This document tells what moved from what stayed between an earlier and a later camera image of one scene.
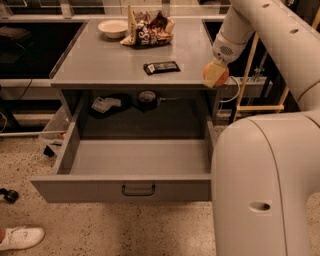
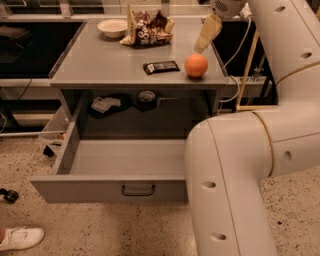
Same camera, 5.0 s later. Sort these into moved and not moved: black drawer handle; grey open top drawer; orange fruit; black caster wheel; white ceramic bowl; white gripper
Moved: white gripper; orange fruit
Not moved: black drawer handle; black caster wheel; white ceramic bowl; grey open top drawer
